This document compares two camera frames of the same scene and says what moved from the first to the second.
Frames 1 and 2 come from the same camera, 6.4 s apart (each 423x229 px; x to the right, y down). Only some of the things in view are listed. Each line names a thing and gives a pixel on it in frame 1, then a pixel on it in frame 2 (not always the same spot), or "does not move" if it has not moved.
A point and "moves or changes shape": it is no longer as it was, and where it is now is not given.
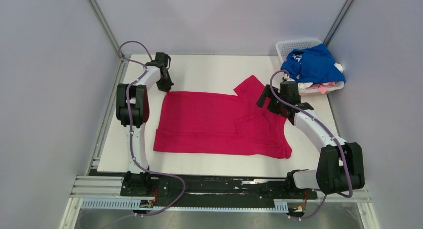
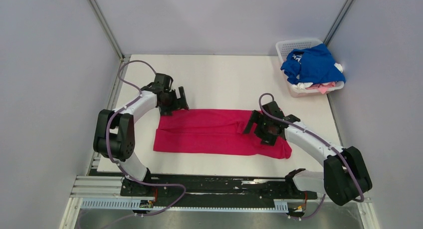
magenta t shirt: [196, 122] moves or changes shape
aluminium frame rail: [109, 188] does not move
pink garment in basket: [322, 87] does not move
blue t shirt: [313, 65] does not move
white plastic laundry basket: [283, 47] does not move
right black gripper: [267, 93] to [258, 118]
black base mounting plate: [197, 191] does not move
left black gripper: [166, 88] to [181, 104]
